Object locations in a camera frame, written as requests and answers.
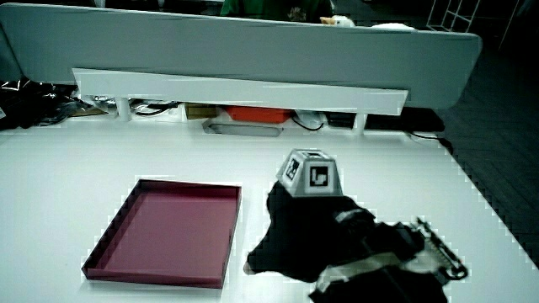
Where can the person's right hand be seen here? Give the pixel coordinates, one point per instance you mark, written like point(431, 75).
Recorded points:
point(311, 227)

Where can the orange box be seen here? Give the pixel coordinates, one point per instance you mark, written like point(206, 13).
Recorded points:
point(257, 113)

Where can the white plush duck toy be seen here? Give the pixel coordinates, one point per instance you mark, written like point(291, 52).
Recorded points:
point(338, 20)

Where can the maroon shallow tray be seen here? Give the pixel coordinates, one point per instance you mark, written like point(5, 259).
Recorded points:
point(168, 235)

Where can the black plastic bag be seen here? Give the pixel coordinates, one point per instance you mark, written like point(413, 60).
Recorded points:
point(29, 101)

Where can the grey flat tray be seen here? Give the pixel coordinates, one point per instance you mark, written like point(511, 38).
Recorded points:
point(242, 129)

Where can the brown cardboard box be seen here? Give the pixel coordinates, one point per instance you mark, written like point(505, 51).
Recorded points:
point(200, 110)

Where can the white metal rack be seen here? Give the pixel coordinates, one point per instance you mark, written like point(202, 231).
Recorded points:
point(455, 14)

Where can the grey partition panel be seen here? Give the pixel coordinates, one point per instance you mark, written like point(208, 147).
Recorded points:
point(236, 50)

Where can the white desk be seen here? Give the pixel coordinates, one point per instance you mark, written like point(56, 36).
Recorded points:
point(63, 168)

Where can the white desk shelf riser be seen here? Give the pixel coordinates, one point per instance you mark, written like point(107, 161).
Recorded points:
point(236, 90)

